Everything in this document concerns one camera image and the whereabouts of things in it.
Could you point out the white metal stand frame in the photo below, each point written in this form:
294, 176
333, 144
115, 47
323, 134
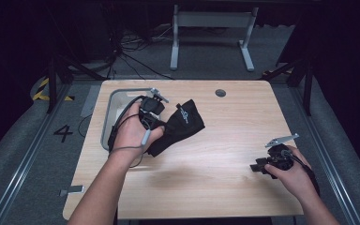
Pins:
212, 20

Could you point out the grey plastic bin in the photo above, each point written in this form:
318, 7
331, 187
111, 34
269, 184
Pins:
115, 106

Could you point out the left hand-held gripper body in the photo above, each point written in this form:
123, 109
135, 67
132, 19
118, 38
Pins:
151, 106

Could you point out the person's right hand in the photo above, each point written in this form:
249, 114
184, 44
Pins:
295, 181

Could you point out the yellow black hazard tape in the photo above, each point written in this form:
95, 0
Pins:
40, 90

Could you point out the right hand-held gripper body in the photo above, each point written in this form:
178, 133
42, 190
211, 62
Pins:
279, 157

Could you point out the person's left hand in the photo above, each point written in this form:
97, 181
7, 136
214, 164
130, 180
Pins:
131, 131

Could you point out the black glove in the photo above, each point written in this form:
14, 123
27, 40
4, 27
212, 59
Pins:
181, 122

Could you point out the black tripod stand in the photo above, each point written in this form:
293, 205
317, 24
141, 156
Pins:
307, 87
52, 84

